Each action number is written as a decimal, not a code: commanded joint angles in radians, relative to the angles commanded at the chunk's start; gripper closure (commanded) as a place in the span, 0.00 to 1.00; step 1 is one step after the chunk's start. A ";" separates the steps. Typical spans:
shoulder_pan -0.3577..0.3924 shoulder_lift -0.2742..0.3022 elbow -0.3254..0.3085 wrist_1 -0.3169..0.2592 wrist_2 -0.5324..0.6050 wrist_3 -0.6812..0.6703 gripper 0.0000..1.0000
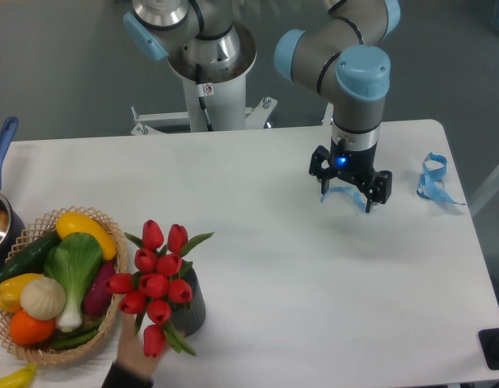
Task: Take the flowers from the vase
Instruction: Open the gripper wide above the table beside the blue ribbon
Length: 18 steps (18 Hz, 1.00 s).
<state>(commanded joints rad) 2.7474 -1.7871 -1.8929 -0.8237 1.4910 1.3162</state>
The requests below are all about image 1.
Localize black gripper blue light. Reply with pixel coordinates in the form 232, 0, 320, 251
309, 141, 392, 213

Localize red tulip bouquet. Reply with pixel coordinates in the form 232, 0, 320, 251
105, 220, 214, 357

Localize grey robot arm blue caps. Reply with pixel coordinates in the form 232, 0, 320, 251
123, 1, 400, 210

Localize dark sleeve forearm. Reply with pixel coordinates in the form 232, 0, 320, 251
101, 362, 153, 388

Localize dark grey ribbed vase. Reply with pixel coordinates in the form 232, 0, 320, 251
170, 268, 206, 337

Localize person's hand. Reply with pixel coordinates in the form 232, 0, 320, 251
115, 314, 171, 382

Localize blue ribbon under gripper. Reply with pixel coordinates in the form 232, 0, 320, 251
320, 186, 366, 212

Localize blue ribbon on table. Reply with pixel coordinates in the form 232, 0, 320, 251
417, 152, 465, 205

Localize black device at table edge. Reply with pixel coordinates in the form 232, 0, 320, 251
478, 328, 499, 370

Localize yellow squash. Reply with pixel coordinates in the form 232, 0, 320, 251
56, 212, 117, 261

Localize purple sweet potato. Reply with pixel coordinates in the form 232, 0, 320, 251
83, 261, 115, 316

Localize green bok choy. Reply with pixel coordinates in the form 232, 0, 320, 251
44, 233, 103, 333

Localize woven wicker basket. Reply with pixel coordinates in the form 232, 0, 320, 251
0, 206, 128, 365

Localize green cucumber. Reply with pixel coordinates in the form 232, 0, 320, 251
0, 231, 61, 284

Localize cream garlic bulb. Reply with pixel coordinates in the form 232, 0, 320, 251
20, 276, 66, 320

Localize green bean pods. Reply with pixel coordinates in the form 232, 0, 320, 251
50, 322, 101, 351

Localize orange fruit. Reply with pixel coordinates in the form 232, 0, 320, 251
10, 310, 55, 346

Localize yellow bell pepper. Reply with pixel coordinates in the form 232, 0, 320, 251
0, 273, 43, 314

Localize yellow banana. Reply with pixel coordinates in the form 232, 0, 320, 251
0, 364, 37, 388

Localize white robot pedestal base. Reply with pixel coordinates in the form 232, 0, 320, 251
131, 22, 278, 135

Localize blue handled saucepan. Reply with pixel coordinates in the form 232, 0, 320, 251
0, 116, 24, 270

